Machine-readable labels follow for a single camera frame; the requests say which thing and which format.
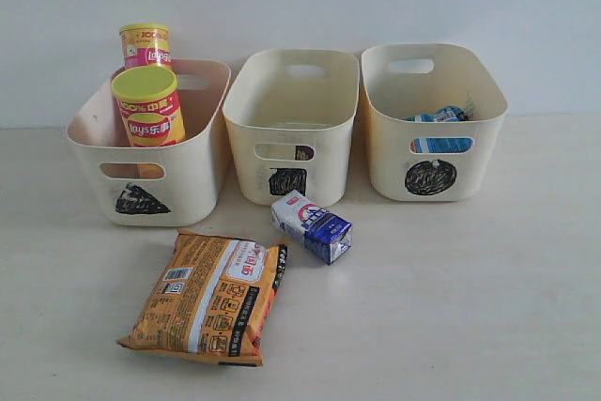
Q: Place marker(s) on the purple juice carton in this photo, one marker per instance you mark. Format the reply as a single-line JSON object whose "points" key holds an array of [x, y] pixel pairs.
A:
{"points": [[304, 153]]}

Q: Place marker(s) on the blue snack packet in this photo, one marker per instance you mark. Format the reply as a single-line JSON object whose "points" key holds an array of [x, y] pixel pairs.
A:
{"points": [[441, 145]]}

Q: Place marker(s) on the yellow Lays chip can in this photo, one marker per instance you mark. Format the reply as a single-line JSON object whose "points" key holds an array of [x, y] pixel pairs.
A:
{"points": [[149, 105]]}

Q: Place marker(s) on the pink Lays chip can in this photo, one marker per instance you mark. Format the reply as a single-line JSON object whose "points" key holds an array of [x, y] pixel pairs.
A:
{"points": [[145, 44]]}

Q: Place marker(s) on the cream bin with square mark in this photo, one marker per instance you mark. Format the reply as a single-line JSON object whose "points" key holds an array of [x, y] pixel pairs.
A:
{"points": [[287, 98]]}

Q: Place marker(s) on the blue white milk carton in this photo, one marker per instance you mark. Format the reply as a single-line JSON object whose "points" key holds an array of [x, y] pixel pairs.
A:
{"points": [[325, 234]]}

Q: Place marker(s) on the cream bin with circle mark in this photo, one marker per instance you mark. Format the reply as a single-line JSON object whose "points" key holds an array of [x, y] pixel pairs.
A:
{"points": [[403, 80]]}

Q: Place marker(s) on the cream bin with triangle mark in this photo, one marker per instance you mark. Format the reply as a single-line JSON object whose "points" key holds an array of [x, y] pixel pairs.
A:
{"points": [[159, 186]]}

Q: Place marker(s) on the orange noodle packet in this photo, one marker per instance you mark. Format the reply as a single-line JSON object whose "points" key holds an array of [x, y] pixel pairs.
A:
{"points": [[211, 302]]}

